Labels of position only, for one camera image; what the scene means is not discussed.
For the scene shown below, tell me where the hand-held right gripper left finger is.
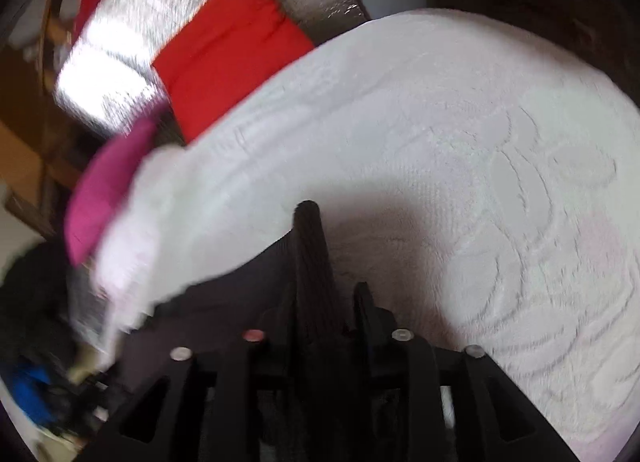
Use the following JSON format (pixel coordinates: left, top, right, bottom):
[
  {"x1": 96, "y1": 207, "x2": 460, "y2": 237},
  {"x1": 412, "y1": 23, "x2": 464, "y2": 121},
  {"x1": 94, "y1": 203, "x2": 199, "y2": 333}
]
[{"x1": 87, "y1": 329, "x2": 301, "y2": 462}]

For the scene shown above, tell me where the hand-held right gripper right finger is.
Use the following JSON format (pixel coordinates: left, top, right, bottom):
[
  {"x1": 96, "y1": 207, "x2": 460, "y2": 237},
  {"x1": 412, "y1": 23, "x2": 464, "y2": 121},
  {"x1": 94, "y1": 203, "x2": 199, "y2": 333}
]
[{"x1": 350, "y1": 283, "x2": 563, "y2": 462}]

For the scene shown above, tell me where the black puffer jacket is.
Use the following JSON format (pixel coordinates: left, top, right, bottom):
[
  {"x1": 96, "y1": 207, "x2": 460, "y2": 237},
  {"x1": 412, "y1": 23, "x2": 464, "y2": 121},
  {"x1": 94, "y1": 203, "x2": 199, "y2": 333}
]
[{"x1": 112, "y1": 201, "x2": 361, "y2": 393}]

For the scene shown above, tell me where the pile of dark clothes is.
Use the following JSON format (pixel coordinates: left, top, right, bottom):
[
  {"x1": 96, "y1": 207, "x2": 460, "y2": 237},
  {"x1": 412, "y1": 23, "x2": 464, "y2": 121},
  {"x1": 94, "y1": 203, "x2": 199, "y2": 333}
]
[{"x1": 0, "y1": 242, "x2": 116, "y2": 438}]

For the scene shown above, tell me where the white textured bedspread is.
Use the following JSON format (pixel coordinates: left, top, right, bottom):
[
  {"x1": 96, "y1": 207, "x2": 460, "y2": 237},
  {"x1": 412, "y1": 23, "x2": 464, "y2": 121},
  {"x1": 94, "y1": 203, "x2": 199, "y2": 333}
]
[{"x1": 95, "y1": 9, "x2": 640, "y2": 462}]

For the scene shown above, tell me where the blue cloth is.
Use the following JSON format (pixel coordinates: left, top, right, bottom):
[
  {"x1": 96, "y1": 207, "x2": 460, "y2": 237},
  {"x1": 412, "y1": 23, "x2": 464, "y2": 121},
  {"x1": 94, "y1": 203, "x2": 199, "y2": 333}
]
[{"x1": 10, "y1": 364, "x2": 53, "y2": 428}]

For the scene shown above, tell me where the magenta pillow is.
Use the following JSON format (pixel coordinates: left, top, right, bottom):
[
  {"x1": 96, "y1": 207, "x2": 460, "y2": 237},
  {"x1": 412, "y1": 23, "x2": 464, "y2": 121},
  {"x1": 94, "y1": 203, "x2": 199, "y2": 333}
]
[{"x1": 65, "y1": 117, "x2": 158, "y2": 265}]

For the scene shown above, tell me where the red pillow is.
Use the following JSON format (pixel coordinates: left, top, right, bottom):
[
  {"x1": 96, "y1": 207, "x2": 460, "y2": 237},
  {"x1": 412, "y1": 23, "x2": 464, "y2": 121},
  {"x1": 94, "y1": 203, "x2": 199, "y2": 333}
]
[{"x1": 151, "y1": 0, "x2": 316, "y2": 145}]

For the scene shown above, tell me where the brown cardboard box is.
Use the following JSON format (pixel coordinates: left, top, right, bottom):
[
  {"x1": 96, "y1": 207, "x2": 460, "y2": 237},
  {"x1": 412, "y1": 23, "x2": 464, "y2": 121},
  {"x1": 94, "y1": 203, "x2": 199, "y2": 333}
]
[{"x1": 0, "y1": 119, "x2": 48, "y2": 193}]

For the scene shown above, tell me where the silver foil sheet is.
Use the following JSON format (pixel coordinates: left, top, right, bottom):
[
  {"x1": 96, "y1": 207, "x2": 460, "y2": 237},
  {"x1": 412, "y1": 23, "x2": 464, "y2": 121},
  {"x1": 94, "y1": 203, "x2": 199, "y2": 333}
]
[{"x1": 52, "y1": 0, "x2": 371, "y2": 143}]

